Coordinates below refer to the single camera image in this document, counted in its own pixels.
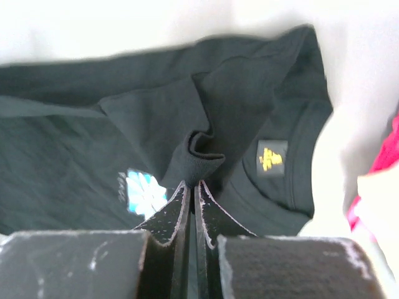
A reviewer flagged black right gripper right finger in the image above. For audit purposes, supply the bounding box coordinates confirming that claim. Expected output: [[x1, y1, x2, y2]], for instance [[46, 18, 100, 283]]
[[194, 181, 256, 298]]

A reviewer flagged beige t shirt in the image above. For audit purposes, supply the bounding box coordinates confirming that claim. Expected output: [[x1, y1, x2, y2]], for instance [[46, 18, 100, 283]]
[[355, 168, 399, 250]]

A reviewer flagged black daisy print t shirt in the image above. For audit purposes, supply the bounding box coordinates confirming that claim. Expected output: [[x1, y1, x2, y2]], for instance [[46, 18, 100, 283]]
[[1, 26, 332, 235]]

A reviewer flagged pink t shirt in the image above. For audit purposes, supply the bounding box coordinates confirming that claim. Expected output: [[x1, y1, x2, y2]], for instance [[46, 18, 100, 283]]
[[347, 114, 398, 232]]

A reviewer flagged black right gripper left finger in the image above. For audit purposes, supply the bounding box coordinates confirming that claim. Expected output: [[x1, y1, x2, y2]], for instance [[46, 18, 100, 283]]
[[133, 181, 190, 298]]

